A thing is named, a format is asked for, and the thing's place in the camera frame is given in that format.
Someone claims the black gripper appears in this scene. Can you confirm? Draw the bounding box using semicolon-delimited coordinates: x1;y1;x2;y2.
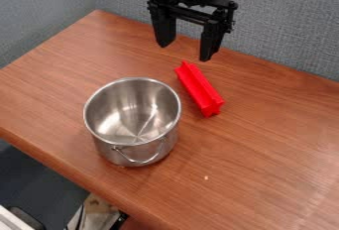
148;0;239;61

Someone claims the white object at corner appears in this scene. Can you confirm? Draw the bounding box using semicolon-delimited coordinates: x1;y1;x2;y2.
0;205;34;230

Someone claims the beige object under table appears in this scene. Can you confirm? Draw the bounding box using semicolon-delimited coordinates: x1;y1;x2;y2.
64;194;128;230

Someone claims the stainless steel pot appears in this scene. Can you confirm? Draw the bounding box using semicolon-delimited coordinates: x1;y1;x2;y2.
84;77;182;167

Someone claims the red plastic block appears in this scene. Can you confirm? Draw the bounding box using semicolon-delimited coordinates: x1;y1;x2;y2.
175;61;226;117

